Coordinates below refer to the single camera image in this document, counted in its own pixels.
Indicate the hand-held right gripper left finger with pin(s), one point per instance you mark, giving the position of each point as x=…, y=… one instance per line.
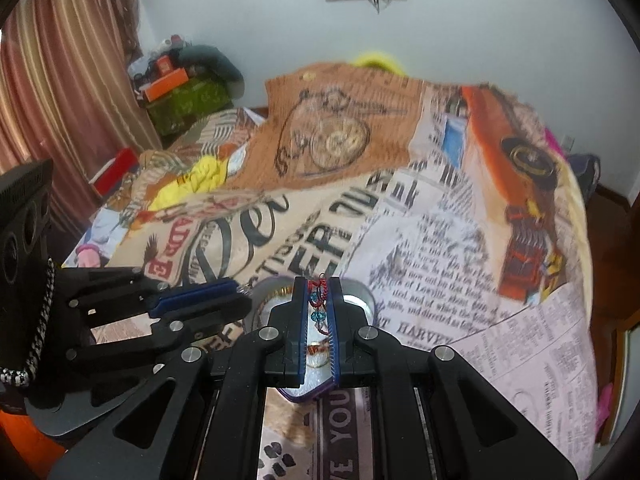
x=300, y=335

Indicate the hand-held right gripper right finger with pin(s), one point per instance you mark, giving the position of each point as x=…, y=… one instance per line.
x=336, y=335

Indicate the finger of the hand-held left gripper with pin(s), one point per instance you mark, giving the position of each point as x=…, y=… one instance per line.
x=195, y=297
x=210, y=312

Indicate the purple heart-shaped tin box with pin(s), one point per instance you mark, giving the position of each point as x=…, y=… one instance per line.
x=357, y=301

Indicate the yellow cloth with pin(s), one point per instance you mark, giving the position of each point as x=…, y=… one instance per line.
x=192, y=182

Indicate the newspaper print blanket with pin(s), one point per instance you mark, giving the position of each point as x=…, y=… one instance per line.
x=450, y=240

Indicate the striped red curtain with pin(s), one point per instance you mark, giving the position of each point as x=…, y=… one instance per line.
x=65, y=85

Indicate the green patterned box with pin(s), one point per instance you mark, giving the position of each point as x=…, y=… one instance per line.
x=192, y=105

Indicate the flat orange box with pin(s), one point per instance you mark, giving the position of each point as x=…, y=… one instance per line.
x=167, y=85

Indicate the pile of plastic bags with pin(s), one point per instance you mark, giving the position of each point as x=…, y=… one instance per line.
x=150, y=57

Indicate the small orange box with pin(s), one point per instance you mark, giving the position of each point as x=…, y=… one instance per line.
x=164, y=63

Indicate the dark grey bag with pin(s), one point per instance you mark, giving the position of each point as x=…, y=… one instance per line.
x=215, y=62

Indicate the yellow plastic basin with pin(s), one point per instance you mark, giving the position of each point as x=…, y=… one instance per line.
x=380, y=62

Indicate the pink cloth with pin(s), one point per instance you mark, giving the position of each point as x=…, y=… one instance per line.
x=551, y=141

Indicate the dark backpack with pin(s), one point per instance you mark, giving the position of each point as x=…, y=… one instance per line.
x=584, y=175

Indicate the white wall outlet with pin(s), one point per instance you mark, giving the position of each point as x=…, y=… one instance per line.
x=567, y=140

